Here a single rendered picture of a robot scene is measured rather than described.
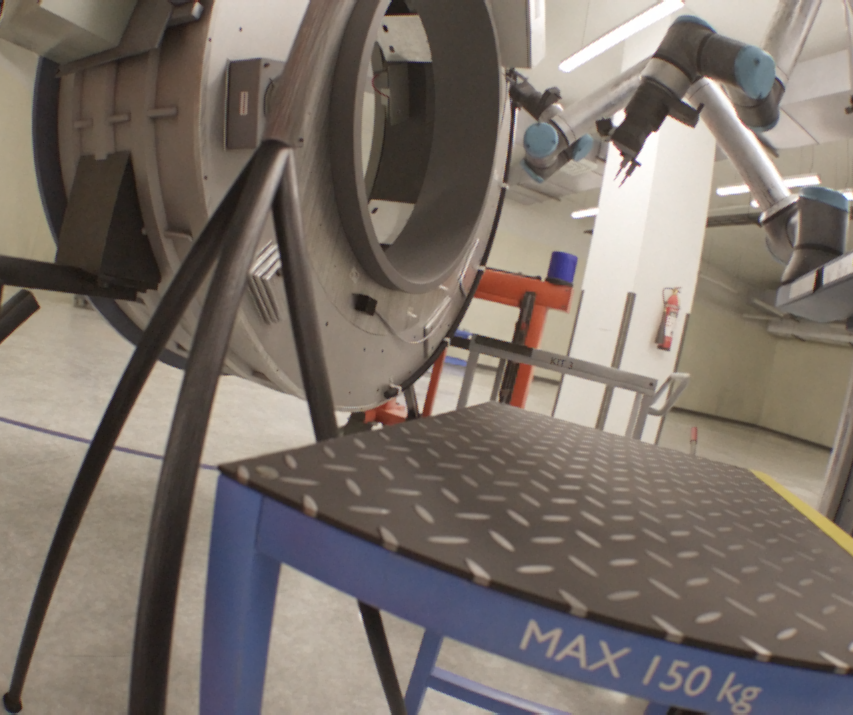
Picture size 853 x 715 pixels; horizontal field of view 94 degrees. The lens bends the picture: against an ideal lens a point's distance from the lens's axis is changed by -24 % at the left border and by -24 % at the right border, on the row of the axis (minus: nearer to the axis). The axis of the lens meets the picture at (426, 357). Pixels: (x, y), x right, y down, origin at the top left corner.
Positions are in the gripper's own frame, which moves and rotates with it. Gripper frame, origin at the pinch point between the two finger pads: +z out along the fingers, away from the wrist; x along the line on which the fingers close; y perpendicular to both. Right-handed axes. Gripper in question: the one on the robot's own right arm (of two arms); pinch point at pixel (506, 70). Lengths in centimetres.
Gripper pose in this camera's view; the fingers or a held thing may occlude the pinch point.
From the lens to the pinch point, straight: 170.8
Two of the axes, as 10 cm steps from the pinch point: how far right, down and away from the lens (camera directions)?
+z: -5.7, -7.8, 2.4
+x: 8.1, -4.9, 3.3
